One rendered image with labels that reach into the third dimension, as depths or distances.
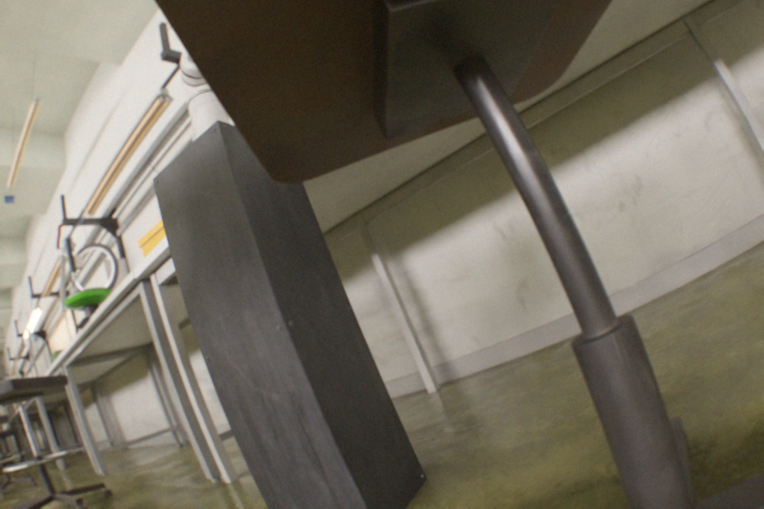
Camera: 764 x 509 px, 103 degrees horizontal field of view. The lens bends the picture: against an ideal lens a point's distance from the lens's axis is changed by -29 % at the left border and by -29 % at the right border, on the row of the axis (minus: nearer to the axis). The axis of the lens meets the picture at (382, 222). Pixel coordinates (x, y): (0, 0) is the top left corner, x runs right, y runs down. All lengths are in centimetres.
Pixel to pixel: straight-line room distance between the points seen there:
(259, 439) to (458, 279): 125
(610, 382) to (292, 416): 59
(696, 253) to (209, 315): 161
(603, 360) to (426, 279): 166
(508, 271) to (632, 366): 151
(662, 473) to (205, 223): 80
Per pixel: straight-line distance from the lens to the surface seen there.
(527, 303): 179
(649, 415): 32
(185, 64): 113
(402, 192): 182
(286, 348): 74
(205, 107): 105
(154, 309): 184
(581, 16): 46
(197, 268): 88
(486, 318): 185
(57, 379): 233
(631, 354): 30
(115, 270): 400
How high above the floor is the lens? 36
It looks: 13 degrees up
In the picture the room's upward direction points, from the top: 23 degrees counter-clockwise
